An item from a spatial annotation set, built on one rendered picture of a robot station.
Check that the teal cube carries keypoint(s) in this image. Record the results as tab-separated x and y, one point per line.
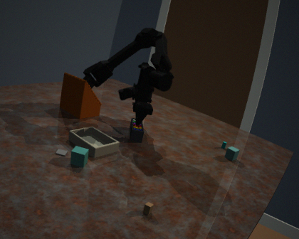
232	153
79	156

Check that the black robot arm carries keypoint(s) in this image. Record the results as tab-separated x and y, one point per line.
161	78

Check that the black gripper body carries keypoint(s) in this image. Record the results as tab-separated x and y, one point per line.
141	104

